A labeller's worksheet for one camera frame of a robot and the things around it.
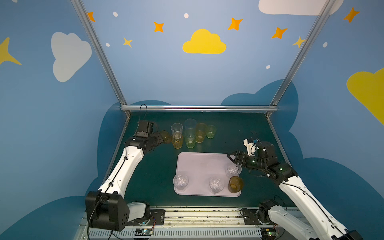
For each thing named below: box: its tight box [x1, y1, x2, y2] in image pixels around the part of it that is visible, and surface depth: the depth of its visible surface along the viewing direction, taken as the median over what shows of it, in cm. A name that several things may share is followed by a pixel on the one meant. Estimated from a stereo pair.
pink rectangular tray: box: [173, 152, 243, 197], surface depth 90 cm
